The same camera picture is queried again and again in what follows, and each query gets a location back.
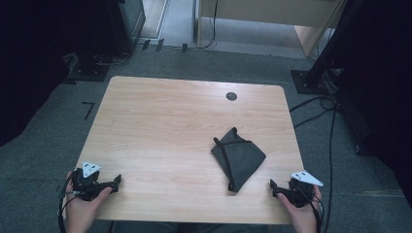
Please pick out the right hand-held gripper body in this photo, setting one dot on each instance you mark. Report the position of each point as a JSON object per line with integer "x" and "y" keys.
{"x": 299, "y": 191}

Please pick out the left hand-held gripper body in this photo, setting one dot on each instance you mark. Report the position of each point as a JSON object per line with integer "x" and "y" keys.
{"x": 87, "y": 186}

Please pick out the dark grey cloth bag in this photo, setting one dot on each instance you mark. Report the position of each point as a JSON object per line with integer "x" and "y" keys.
{"x": 241, "y": 160}

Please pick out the person's right hand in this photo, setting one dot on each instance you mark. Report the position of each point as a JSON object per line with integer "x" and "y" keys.
{"x": 304, "y": 218}

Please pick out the person's left hand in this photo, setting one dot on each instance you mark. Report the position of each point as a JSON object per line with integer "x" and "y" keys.
{"x": 79, "y": 213}

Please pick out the black round table grommet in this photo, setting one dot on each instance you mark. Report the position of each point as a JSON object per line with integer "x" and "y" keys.
{"x": 231, "y": 96}

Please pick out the black metal stand base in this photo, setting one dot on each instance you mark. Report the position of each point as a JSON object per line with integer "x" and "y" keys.
{"x": 304, "y": 82}

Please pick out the black flat stand base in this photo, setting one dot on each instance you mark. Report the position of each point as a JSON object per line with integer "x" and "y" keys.
{"x": 89, "y": 73}

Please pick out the dark curtain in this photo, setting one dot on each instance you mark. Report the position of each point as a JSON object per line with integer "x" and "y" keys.
{"x": 385, "y": 97}
{"x": 26, "y": 64}

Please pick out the black cabinet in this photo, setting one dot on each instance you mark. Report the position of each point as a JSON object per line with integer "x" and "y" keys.
{"x": 128, "y": 22}

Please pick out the beige wooden desk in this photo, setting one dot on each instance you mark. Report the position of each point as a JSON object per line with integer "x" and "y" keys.
{"x": 275, "y": 11}

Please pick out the black metal stand post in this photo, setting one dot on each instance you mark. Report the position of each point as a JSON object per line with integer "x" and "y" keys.
{"x": 333, "y": 39}

